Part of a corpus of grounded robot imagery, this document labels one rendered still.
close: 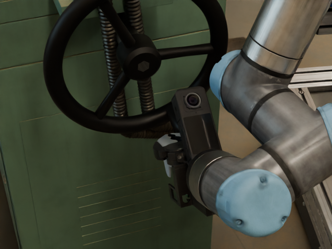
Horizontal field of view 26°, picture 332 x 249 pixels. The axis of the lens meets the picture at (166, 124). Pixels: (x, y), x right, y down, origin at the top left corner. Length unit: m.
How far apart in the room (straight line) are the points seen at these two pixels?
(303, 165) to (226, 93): 0.16
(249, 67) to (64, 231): 0.77
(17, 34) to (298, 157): 0.58
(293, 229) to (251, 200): 1.15
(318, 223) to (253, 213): 0.93
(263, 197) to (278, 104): 0.14
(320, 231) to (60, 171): 0.63
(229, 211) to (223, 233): 1.10
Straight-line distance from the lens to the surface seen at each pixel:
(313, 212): 1.75
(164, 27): 1.30
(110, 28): 1.12
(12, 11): 1.21
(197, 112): 0.98
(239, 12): 2.74
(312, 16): 0.89
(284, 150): 0.84
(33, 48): 1.25
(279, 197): 0.81
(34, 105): 1.32
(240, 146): 2.15
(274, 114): 0.88
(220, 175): 0.84
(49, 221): 1.53
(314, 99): 2.01
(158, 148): 1.03
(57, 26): 1.02
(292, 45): 0.89
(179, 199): 1.00
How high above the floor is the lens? 1.44
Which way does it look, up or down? 41 degrees down
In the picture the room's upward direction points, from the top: straight up
